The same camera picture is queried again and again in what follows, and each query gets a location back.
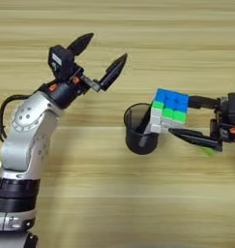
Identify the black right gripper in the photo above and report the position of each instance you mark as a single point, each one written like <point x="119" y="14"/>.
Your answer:
<point x="220" y="129"/>

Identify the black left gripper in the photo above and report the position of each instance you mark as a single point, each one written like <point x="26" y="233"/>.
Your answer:
<point x="64" y="92"/>

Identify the multicoloured puzzle cube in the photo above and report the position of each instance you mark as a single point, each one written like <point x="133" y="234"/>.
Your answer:
<point x="170" y="109"/>

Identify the white marker with black cap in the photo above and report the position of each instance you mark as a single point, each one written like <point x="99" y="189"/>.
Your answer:
<point x="142" y="140"/>

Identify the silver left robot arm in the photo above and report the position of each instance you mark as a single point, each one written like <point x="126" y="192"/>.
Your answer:
<point x="25" y="151"/>

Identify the green rectangular block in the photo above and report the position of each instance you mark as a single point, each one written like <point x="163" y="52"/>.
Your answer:
<point x="209" y="151"/>

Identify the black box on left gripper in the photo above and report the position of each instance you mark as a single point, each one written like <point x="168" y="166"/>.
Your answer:
<point x="61" y="63"/>

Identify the black mesh pen cup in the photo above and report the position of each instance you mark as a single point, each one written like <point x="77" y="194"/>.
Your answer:
<point x="138" y="142"/>

